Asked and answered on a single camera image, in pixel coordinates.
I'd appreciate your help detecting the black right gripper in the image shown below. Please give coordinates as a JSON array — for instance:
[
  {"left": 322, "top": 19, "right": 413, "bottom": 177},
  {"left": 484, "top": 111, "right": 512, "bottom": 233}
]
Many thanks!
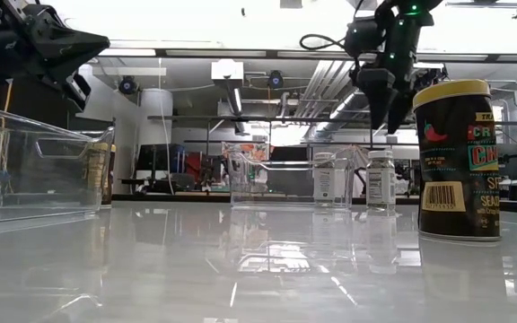
[{"left": 351, "top": 57, "right": 416, "bottom": 135}]

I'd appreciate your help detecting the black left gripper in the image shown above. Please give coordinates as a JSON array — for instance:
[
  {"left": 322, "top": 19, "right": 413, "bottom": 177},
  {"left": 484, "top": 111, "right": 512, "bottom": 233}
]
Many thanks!
[{"left": 0, "top": 0, "right": 110, "bottom": 84}]

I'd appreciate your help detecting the white lid spice jar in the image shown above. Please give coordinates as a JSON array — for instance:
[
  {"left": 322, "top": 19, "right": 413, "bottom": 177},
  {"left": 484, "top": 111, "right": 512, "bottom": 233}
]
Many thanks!
[
  {"left": 365, "top": 149, "right": 397, "bottom": 212},
  {"left": 312, "top": 152, "right": 337, "bottom": 208}
]

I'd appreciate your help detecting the yellow lid spice jar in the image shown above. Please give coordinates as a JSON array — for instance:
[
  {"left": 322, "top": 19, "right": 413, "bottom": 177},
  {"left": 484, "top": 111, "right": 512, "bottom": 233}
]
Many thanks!
[
  {"left": 412, "top": 79, "right": 502, "bottom": 243},
  {"left": 82, "top": 141, "right": 117, "bottom": 210}
]

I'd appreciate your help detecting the clear plastic bin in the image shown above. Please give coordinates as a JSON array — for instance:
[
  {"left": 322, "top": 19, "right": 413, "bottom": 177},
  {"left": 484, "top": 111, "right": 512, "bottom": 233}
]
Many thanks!
[
  {"left": 227, "top": 145, "right": 357, "bottom": 211},
  {"left": 0, "top": 93, "right": 116, "bottom": 225}
]

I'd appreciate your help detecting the colourful poster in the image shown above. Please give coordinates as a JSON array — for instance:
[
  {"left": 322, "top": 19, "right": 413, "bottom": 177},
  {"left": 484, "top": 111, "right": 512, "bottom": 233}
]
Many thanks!
[{"left": 221, "top": 141, "right": 271, "bottom": 194}]

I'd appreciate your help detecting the cluttered storage shelf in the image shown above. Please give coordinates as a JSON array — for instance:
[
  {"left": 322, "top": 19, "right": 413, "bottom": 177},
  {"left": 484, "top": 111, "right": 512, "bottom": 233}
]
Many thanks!
[{"left": 118, "top": 143, "right": 223, "bottom": 195}]

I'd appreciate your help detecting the white ceiling box fixture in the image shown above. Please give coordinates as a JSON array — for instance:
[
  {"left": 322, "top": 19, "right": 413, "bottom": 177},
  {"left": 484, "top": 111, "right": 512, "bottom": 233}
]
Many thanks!
[{"left": 211, "top": 58, "right": 245, "bottom": 82}]

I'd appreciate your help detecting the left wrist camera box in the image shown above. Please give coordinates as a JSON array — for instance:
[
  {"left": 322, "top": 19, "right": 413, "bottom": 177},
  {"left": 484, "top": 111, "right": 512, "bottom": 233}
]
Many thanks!
[{"left": 63, "top": 73, "right": 92, "bottom": 112}]

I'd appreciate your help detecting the black ceiling camera rig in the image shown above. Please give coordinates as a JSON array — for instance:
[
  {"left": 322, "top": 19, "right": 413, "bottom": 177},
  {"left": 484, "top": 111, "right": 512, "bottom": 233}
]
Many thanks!
[{"left": 415, "top": 66, "right": 449, "bottom": 92}]

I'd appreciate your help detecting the silver ceiling duct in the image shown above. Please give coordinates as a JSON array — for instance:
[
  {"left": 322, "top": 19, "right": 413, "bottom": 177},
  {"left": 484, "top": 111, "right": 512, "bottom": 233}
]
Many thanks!
[{"left": 294, "top": 60, "right": 376, "bottom": 140}]

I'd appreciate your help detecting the black round ceiling camera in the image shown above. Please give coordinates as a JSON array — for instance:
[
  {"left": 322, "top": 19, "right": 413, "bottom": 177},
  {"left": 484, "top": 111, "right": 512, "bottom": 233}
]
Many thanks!
[
  {"left": 267, "top": 70, "right": 285, "bottom": 90},
  {"left": 118, "top": 75, "right": 139, "bottom": 95}
]

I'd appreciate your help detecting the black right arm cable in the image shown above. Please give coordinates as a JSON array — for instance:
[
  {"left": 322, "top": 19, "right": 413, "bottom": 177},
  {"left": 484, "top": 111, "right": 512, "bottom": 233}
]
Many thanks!
[{"left": 299, "top": 33, "right": 348, "bottom": 52}]

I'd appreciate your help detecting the black metal rack frame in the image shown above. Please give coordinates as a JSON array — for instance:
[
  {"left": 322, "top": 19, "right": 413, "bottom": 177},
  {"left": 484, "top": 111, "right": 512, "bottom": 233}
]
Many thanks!
[{"left": 146, "top": 114, "right": 517, "bottom": 198}]

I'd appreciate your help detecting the white hanging cable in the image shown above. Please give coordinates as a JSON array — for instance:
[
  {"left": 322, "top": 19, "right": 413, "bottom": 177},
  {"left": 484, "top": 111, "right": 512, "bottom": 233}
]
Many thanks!
[{"left": 157, "top": 57, "right": 173, "bottom": 195}]

